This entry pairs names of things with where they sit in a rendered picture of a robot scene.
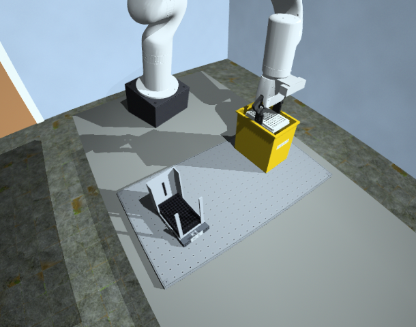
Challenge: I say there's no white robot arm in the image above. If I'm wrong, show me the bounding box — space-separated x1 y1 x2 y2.
127 0 306 99

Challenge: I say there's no yellow open-top bin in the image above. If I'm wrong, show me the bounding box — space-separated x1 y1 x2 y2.
235 102 300 173

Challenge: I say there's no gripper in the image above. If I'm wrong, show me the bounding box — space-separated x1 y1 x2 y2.
252 73 286 125

